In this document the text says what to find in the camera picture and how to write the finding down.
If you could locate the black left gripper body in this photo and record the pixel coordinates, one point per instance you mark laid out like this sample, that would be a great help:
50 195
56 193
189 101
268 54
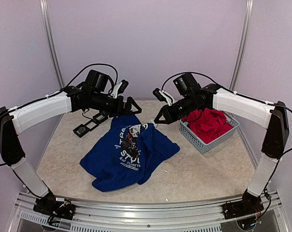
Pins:
118 110

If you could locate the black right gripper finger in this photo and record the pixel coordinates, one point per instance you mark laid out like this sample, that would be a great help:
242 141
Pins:
166 122
161 116

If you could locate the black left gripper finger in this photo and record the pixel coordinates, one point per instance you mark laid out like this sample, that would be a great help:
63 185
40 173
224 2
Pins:
135 112
131 105

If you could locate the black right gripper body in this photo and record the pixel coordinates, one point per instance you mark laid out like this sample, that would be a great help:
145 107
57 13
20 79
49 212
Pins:
174 115

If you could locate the blue printed t-shirt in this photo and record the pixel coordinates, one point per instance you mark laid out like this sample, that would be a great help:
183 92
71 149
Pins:
127 154

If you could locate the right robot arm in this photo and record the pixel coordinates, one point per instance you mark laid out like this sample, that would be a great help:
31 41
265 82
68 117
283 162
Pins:
271 116

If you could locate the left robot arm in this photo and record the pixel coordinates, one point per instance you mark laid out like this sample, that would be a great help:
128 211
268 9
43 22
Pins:
87 95

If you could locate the red garment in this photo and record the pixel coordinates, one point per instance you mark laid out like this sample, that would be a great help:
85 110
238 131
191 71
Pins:
207 125

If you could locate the light blue perforated basket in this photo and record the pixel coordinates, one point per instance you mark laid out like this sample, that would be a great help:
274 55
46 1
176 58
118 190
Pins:
198 144

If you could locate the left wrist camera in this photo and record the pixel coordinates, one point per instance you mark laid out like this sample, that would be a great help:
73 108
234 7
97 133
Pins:
119 88

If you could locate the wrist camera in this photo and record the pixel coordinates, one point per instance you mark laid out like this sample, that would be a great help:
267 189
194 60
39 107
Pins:
119 88
163 96

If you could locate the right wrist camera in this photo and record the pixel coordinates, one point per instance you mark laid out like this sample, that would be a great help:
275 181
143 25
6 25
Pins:
163 96

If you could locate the aluminium front rail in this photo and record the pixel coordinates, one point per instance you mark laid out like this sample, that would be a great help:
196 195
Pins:
198 216

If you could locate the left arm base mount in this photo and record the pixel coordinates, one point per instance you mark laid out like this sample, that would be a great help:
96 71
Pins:
53 206

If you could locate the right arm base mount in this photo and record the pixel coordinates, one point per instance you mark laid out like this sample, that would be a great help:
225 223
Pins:
247 205

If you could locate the left aluminium corner post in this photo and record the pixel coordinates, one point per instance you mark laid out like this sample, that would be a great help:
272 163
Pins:
50 42

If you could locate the aluminium corner post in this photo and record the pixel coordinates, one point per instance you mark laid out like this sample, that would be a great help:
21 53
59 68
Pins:
50 42
242 44

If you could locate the right aluminium corner post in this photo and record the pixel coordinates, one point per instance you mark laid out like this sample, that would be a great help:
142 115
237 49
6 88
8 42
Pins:
242 44

